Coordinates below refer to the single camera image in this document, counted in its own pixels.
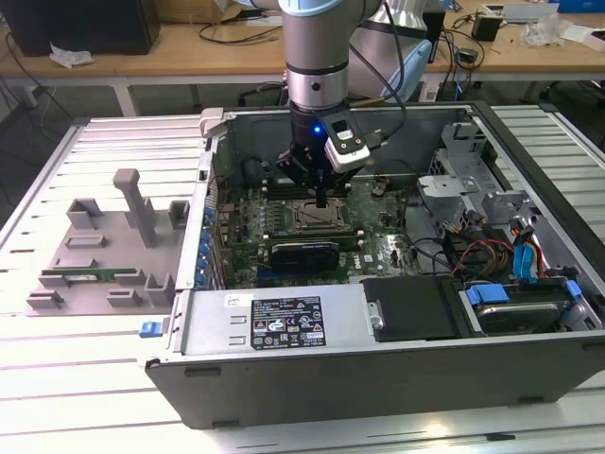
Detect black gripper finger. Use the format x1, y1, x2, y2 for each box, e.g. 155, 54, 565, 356
321, 168, 354, 209
276, 148, 322, 209

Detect metal socket cover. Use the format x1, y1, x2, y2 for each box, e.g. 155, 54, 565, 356
288, 197, 352, 234

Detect silver CPU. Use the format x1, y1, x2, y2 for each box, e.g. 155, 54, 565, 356
302, 206, 339, 228

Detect CPU socket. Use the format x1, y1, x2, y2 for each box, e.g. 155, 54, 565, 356
287, 196, 354, 236

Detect small black cylinder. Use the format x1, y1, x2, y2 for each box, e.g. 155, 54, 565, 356
242, 158, 264, 185

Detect green motherboard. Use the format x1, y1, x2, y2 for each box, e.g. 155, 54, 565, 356
215, 177, 426, 289

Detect black RAM slot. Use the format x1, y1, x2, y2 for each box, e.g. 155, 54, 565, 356
262, 228, 364, 238

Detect black graphics card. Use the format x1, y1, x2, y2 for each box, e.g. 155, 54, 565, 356
268, 240, 341, 273

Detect grey case latch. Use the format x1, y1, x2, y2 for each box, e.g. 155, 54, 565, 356
198, 107, 229, 141

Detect silver metal drive cage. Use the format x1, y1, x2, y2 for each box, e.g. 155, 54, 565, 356
415, 120, 540, 237

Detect wooden desk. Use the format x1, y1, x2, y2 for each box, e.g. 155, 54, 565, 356
0, 0, 605, 117

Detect black drive bay cover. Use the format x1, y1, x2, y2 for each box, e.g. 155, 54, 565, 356
361, 276, 467, 344

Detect black desktop box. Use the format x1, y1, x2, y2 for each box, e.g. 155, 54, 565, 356
424, 9, 448, 65

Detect silver power supply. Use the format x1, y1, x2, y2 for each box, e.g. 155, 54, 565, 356
181, 283, 379, 356

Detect grey parts rack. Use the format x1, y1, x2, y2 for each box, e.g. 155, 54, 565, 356
23, 167, 193, 318

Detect green RAM stick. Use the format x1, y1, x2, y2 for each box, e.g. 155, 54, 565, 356
41, 267, 139, 285

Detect open black PC case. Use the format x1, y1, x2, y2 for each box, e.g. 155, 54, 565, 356
136, 100, 605, 431

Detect hard disk in blue carrier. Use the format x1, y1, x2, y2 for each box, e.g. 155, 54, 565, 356
460, 278, 580, 338

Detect black office chair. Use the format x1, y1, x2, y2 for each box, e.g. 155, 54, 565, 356
538, 79, 605, 157

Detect white crumpled plastic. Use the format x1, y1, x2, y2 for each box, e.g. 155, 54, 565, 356
49, 41, 95, 68

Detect black computer tower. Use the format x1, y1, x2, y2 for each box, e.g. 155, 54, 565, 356
0, 0, 162, 58

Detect white flat box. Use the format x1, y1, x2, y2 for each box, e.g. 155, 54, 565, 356
500, 3, 560, 25

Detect clear plastic bag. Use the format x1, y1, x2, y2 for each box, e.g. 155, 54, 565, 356
522, 13, 566, 48

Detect white paper box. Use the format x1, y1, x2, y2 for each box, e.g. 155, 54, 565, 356
562, 23, 605, 51

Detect blue boxes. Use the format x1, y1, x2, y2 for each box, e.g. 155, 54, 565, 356
557, 0, 605, 15

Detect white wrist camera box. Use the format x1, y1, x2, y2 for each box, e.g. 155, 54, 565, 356
323, 118, 371, 172

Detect black camera cable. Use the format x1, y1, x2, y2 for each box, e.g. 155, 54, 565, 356
347, 0, 408, 148

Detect black cable bundle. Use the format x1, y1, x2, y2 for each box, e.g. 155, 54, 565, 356
404, 188, 474, 278

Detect red yellow wire bundle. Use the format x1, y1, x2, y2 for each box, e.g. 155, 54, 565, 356
453, 238, 514, 280

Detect blue flat wire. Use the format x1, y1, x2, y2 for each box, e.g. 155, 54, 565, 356
512, 238, 540, 285

